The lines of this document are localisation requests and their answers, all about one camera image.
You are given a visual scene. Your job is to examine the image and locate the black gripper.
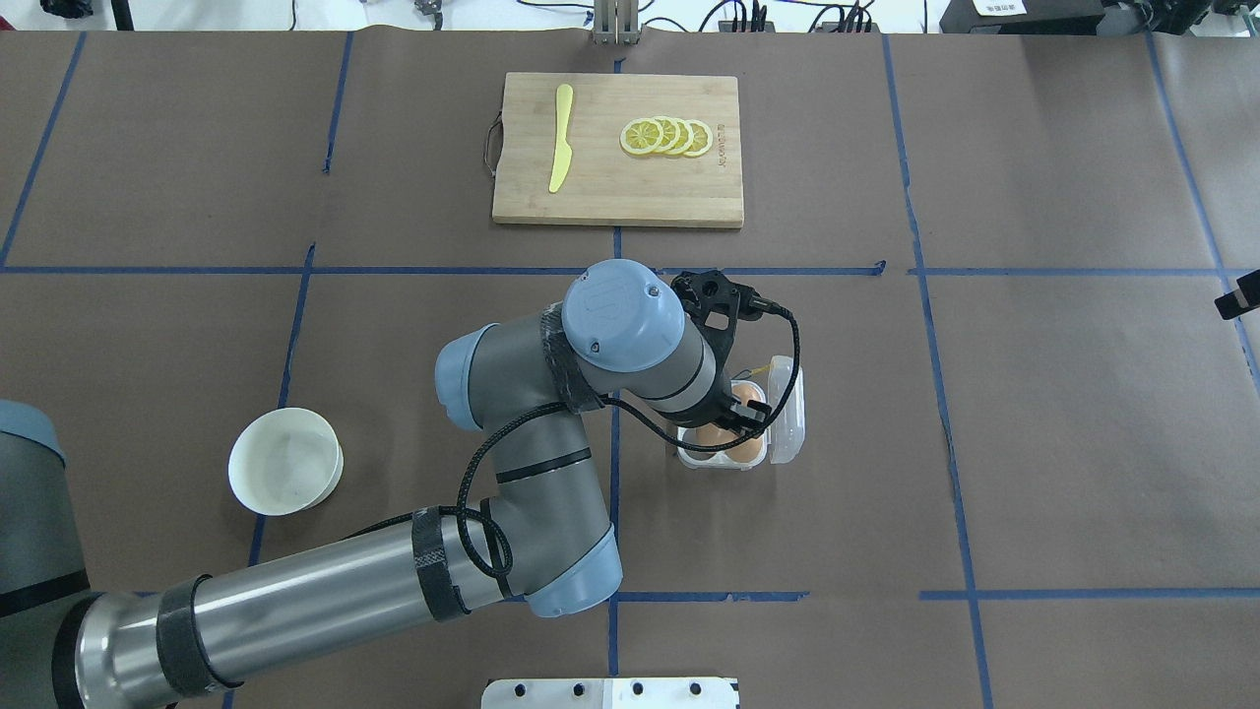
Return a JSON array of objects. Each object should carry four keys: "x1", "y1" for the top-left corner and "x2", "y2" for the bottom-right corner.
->
[{"x1": 706, "y1": 369, "x2": 771, "y2": 429}]

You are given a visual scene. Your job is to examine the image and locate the brown egg from bowl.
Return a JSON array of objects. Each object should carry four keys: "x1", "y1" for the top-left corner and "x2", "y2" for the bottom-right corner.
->
[{"x1": 693, "y1": 423, "x2": 741, "y2": 453}]

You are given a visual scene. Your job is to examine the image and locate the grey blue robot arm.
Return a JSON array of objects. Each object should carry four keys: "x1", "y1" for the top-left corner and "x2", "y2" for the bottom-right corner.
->
[{"x1": 3, "y1": 259, "x2": 801, "y2": 708}]

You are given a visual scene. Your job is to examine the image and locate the brown egg far in box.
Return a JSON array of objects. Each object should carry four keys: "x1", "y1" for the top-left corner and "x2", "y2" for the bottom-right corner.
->
[{"x1": 730, "y1": 380, "x2": 766, "y2": 407}]

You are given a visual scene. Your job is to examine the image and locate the brown egg in box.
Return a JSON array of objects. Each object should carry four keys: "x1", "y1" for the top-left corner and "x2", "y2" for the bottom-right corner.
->
[
  {"x1": 730, "y1": 380, "x2": 766, "y2": 407},
  {"x1": 722, "y1": 436, "x2": 765, "y2": 466}
]

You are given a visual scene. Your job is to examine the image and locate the brown egg near in box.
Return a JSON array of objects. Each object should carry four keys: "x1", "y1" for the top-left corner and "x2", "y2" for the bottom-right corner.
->
[{"x1": 722, "y1": 436, "x2": 765, "y2": 466}]

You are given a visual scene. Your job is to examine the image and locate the clear plastic egg box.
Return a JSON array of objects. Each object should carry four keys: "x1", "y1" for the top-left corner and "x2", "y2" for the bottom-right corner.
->
[{"x1": 677, "y1": 355, "x2": 806, "y2": 471}]

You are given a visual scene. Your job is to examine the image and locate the bamboo cutting board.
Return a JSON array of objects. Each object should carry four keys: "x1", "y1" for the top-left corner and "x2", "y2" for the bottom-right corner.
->
[{"x1": 491, "y1": 72, "x2": 743, "y2": 229}]

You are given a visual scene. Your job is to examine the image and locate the lemon slice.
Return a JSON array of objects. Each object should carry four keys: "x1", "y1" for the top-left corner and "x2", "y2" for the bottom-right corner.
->
[
  {"x1": 617, "y1": 118, "x2": 665, "y2": 156},
  {"x1": 680, "y1": 120, "x2": 713, "y2": 157},
  {"x1": 651, "y1": 115, "x2": 680, "y2": 156},
  {"x1": 664, "y1": 118, "x2": 694, "y2": 156}
]

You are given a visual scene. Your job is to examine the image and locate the yellow plastic knife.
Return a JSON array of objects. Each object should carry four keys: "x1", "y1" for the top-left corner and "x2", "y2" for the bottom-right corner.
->
[{"x1": 547, "y1": 84, "x2": 575, "y2": 194}]

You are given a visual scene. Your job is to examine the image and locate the white paper bowl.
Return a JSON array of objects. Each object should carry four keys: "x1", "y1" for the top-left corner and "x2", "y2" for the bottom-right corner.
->
[{"x1": 226, "y1": 407, "x2": 344, "y2": 516}]

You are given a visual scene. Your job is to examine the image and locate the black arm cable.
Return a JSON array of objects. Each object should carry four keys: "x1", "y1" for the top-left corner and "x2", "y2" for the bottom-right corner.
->
[{"x1": 345, "y1": 300, "x2": 803, "y2": 582}]

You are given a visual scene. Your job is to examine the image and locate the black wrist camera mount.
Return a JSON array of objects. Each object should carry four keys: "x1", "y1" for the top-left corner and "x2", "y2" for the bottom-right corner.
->
[{"x1": 669, "y1": 269, "x2": 784, "y2": 343}]

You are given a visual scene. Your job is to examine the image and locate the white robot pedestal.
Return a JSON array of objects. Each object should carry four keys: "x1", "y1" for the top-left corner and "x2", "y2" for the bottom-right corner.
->
[{"x1": 480, "y1": 678, "x2": 741, "y2": 708}]

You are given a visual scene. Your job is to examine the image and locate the aluminium frame post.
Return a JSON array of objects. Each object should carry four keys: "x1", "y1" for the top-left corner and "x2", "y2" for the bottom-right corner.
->
[{"x1": 591, "y1": 0, "x2": 643, "y2": 45}]

